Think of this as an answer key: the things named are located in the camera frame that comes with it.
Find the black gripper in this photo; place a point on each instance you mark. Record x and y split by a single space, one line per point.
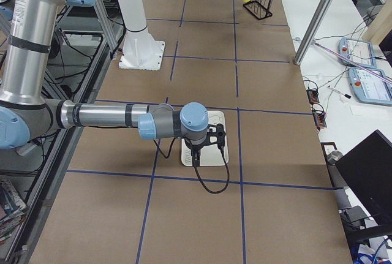
195 146

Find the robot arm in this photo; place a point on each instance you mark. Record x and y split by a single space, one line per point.
25 114

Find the white bear tray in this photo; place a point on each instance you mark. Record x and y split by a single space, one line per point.
210 156

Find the metal cylinder cup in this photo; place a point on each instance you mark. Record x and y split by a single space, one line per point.
333 157

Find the lower orange connector box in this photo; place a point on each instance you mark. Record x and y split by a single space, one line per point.
319 119

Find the orange connector box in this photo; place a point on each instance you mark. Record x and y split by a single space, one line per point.
319 119
313 96

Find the upper orange connector box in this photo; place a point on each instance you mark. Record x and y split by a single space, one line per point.
313 96

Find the upper teach pendant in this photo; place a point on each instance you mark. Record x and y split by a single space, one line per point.
358 51

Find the teach pendant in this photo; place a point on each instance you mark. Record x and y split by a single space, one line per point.
370 88
358 51

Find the lower teach pendant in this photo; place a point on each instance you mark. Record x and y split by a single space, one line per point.
370 88

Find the black laptop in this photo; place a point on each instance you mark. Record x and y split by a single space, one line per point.
367 171

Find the stack of books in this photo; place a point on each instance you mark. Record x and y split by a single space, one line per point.
13 209

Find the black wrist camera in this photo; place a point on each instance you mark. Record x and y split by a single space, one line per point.
216 136

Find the black wire cup rack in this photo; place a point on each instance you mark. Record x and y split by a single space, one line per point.
260 9

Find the aluminium frame post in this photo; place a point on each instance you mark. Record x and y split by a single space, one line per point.
311 31

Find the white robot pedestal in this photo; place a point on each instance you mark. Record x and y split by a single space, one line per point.
140 49

